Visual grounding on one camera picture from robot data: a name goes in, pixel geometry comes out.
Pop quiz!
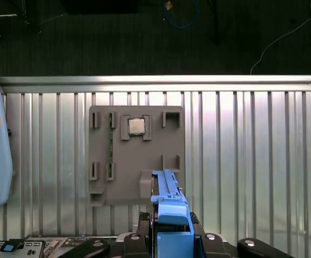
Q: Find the grey plastic parts rack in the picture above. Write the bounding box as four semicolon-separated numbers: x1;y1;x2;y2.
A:
88;105;186;207

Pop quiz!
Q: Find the green RAM stick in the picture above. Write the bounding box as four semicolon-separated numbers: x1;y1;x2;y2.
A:
106;112;114;180

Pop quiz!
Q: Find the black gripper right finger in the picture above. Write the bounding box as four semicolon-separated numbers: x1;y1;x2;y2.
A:
189;211;296;258

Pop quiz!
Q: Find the silver CPU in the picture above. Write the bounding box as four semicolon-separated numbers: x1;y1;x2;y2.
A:
128;117;145;136

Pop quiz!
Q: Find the hard disk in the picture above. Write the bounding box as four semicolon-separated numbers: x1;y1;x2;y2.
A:
150;168;196;258

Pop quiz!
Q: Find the thin blue cable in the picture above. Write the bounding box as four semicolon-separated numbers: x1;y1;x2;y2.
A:
162;0;199;30

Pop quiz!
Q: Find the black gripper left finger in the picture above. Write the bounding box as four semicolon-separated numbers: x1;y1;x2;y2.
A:
63;211;152;258

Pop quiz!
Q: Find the thin white cable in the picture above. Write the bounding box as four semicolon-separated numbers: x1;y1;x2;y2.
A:
249;0;311;76

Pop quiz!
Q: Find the black PC case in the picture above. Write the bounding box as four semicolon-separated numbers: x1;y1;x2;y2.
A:
0;235;118;258

